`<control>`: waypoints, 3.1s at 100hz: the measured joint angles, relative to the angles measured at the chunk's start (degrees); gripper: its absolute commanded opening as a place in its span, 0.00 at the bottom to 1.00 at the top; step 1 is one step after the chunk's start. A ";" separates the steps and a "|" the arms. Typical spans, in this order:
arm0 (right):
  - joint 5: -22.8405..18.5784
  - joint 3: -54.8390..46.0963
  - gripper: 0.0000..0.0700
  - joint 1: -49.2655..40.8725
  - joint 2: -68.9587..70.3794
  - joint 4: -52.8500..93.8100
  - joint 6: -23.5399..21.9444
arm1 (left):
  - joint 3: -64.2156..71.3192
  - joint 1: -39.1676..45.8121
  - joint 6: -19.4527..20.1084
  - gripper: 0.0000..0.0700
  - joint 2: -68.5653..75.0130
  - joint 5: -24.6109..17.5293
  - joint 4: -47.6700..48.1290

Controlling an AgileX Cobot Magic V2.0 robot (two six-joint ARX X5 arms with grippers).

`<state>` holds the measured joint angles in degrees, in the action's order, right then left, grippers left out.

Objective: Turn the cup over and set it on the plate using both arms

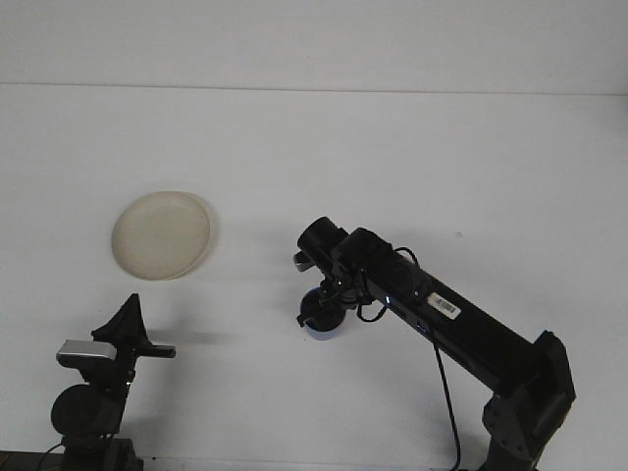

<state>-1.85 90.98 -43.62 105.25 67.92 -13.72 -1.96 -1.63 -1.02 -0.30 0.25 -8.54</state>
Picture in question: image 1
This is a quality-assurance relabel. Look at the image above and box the pale blue cup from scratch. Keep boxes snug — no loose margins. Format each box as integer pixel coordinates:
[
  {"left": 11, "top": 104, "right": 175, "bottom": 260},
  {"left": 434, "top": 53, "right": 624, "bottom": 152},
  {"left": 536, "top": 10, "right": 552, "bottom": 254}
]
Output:
[{"left": 298, "top": 288, "right": 347, "bottom": 343}]

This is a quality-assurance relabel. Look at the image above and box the pale round plate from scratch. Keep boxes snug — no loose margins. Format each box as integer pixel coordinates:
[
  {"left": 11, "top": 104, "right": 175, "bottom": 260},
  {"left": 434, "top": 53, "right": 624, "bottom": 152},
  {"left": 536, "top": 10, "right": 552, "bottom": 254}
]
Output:
[{"left": 111, "top": 190, "right": 215, "bottom": 283}]

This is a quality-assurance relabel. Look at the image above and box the dark base platform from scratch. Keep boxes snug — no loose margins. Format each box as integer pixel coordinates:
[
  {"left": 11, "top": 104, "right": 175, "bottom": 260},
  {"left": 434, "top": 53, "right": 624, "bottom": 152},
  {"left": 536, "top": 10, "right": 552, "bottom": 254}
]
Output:
[{"left": 0, "top": 447, "right": 68, "bottom": 471}]

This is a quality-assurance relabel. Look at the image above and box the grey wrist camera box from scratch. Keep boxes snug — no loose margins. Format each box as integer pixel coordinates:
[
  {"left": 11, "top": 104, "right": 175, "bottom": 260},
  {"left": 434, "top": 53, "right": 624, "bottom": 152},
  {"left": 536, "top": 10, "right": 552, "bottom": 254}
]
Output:
[
  {"left": 55, "top": 339, "right": 119, "bottom": 367},
  {"left": 290, "top": 251, "right": 316, "bottom": 275}
]

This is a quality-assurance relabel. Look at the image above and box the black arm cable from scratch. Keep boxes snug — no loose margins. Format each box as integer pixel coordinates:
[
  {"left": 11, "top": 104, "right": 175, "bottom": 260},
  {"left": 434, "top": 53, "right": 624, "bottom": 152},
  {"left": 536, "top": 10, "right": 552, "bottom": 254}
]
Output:
[
  {"left": 40, "top": 442, "right": 68, "bottom": 467},
  {"left": 356, "top": 246, "right": 463, "bottom": 470}
]

